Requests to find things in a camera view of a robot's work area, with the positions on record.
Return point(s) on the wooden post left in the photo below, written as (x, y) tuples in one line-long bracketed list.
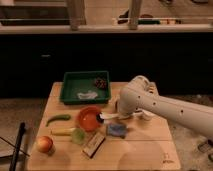
[(76, 11)]

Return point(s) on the green chili pepper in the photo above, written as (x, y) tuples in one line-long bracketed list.
[(63, 117)]

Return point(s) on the white black dish brush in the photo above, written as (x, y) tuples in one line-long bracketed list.
[(101, 117)]

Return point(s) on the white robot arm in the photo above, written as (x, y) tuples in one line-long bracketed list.
[(136, 94)]

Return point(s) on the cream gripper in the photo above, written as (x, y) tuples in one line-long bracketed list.
[(128, 116)]

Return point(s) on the wooden post right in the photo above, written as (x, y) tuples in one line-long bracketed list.
[(134, 13)]

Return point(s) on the green plastic tray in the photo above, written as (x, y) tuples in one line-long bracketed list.
[(82, 82)]

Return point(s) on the blue sponge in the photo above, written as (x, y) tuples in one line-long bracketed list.
[(117, 130)]

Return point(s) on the red apple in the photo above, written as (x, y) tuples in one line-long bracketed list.
[(44, 144)]

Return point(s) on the white cup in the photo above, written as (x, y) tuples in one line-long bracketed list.
[(146, 115)]

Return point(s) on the pine cone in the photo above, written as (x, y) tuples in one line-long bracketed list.
[(100, 83)]

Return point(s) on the wooden post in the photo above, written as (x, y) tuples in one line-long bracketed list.
[(76, 11), (134, 13)]

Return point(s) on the black pole stand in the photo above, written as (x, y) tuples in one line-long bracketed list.
[(16, 150)]

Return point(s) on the wooden block eraser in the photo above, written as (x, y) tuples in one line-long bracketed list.
[(93, 144)]

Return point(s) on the green yellow scoop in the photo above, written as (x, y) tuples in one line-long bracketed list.
[(77, 135)]

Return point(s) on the red bowl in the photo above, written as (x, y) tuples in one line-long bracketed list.
[(87, 118)]

